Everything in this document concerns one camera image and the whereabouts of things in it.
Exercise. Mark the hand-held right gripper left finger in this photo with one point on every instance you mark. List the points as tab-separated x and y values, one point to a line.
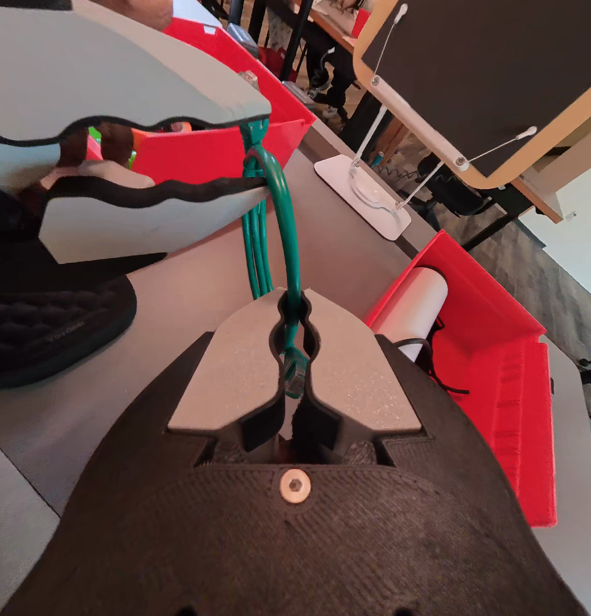
228	380

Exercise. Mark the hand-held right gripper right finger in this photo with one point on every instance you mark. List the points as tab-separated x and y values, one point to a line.
362	385

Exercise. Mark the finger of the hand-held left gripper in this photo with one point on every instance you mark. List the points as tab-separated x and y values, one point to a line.
107	72
131	231

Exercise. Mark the red plastic bin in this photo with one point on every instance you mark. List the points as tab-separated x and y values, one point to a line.
204	154
507	385

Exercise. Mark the person's left hand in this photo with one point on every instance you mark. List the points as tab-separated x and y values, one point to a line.
115	144

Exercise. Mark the white roll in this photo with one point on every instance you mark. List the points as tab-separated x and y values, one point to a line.
411	308

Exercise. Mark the black honeycomb cushion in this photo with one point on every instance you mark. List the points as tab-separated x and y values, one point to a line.
59	337

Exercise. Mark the black pole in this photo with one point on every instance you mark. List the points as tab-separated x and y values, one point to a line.
295	43

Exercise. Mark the black office chair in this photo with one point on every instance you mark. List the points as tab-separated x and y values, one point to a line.
449	192

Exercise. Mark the wooden desk with black legs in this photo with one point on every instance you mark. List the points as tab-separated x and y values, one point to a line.
541	202

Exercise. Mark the black board with wooden rim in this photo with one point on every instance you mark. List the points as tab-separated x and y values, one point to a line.
492	72

